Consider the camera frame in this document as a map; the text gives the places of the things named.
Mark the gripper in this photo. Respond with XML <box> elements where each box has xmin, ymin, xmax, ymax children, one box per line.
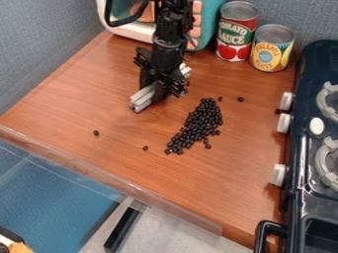
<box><xmin>131</xmin><ymin>37</ymin><xmax>192</xmax><ymax>104</ymax></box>

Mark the grey metal bar tool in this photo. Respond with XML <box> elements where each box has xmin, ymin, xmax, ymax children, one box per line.
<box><xmin>127</xmin><ymin>63</ymin><xmax>195</xmax><ymax>114</ymax></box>

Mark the pile of black bits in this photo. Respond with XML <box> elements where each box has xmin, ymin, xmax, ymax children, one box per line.
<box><xmin>163</xmin><ymin>96</ymin><xmax>225</xmax><ymax>156</ymax></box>

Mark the white and teal toy appliance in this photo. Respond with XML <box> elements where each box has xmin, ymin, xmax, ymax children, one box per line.
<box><xmin>95</xmin><ymin>0</ymin><xmax>229</xmax><ymax>53</ymax></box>

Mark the red tomato can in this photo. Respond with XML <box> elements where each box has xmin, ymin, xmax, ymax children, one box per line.
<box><xmin>213</xmin><ymin>0</ymin><xmax>262</xmax><ymax>63</ymax></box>

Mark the yellow pineapple can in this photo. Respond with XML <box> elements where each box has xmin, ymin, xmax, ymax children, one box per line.
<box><xmin>248</xmin><ymin>23</ymin><xmax>297</xmax><ymax>74</ymax></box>

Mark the toy stove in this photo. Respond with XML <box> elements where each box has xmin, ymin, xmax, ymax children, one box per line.
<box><xmin>253</xmin><ymin>39</ymin><xmax>338</xmax><ymax>253</ymax></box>

